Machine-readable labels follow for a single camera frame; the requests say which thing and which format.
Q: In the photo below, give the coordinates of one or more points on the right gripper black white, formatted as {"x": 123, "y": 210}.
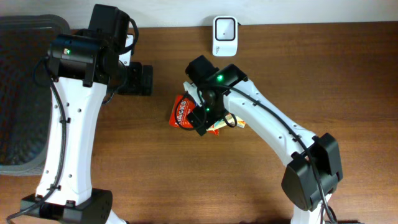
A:
{"x": 206, "y": 117}

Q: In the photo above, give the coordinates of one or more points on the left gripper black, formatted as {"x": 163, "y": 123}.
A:
{"x": 146, "y": 79}

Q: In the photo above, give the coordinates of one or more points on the red Hacks candy bag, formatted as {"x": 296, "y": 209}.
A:
{"x": 184, "y": 104}

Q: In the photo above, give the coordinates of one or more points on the orange tissue pack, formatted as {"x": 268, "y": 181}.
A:
{"x": 230, "y": 119}

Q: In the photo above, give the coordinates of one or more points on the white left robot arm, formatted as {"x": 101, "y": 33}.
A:
{"x": 85, "y": 71}

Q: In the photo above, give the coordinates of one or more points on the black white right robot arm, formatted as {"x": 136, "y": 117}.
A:
{"x": 312, "y": 163}

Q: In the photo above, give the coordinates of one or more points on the white barcode scanner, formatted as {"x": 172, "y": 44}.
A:
{"x": 225, "y": 36}

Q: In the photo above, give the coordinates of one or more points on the grey plastic mesh basket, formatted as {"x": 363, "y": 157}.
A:
{"x": 26, "y": 98}

